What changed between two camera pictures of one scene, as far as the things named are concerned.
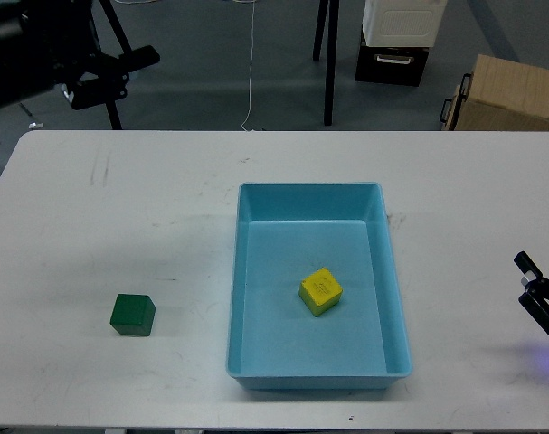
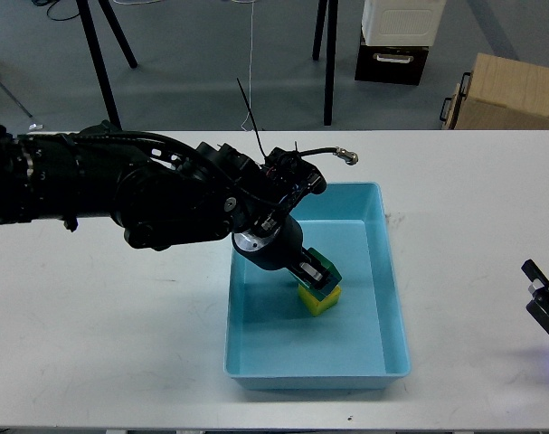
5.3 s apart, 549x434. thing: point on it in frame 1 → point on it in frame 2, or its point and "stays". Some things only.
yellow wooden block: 320,291 stays
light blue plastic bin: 285,232 stays
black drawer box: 390,64 stays
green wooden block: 133,315 → 328,282
